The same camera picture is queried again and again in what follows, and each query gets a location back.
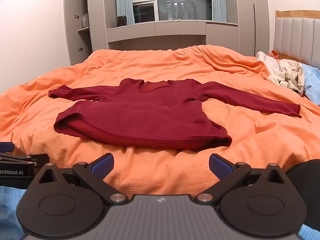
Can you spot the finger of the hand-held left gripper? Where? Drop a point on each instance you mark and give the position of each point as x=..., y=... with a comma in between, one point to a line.
x=22, y=158
x=6, y=147

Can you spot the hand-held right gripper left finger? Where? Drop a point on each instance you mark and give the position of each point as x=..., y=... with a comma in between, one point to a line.
x=102, y=166

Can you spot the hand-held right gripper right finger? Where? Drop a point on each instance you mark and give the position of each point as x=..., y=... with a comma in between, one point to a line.
x=221, y=166

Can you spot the dark red sweater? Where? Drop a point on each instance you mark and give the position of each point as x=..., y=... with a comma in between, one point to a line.
x=150, y=112

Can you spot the orange duvet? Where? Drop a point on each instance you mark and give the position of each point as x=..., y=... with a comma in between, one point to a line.
x=175, y=62

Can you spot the cream garment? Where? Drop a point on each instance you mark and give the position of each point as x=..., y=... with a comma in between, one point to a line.
x=291, y=75

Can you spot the white garment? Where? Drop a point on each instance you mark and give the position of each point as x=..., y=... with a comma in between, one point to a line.
x=266, y=60

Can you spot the small orange cloth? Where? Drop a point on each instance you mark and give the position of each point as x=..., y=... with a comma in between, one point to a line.
x=273, y=54

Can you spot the light blue printed cloth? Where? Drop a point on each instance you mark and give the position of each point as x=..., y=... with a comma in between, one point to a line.
x=312, y=80

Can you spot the grey wardrobe door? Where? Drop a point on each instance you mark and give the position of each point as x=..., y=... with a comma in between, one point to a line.
x=72, y=30

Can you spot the grey built-in wardrobe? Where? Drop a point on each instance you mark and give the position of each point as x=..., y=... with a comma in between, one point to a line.
x=175, y=32

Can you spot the dark brown handbag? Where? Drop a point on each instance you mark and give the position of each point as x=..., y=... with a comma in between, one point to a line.
x=121, y=21

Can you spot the white plastic bag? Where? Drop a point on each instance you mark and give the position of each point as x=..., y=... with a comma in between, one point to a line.
x=85, y=20

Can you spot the grey padded wooden headboard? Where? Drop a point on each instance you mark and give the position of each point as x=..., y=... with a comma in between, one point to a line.
x=295, y=37

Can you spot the dark hanging laundry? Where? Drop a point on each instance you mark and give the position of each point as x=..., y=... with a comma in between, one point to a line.
x=180, y=8

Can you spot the light blue curtain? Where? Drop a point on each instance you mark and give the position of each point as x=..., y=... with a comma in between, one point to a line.
x=123, y=0
x=218, y=0

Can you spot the window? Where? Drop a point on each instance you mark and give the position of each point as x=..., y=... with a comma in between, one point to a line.
x=185, y=2

